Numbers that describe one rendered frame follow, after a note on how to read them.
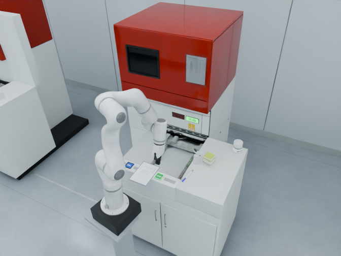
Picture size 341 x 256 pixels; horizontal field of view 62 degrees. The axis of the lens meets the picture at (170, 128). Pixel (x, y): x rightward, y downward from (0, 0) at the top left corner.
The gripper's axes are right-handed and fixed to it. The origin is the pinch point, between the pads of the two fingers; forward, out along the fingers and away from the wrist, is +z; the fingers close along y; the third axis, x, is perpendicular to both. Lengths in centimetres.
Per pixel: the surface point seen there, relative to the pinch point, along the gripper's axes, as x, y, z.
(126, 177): -26.4, -0.5, 24.0
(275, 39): 34, -197, -65
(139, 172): -14.9, -0.1, 15.5
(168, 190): 9.7, -0.1, 21.2
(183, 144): -3, -54, 13
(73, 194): -120, -34, 107
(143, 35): -39, -38, -75
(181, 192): 20.1, 0.5, 18.1
